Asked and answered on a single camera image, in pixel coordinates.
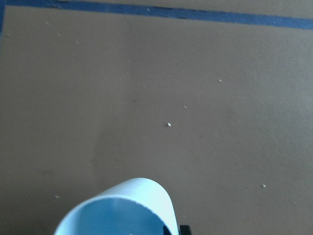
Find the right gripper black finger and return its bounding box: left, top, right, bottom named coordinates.
left=163, top=224, right=191, bottom=235

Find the blue cup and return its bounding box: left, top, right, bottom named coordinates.
left=54, top=178, right=180, bottom=235

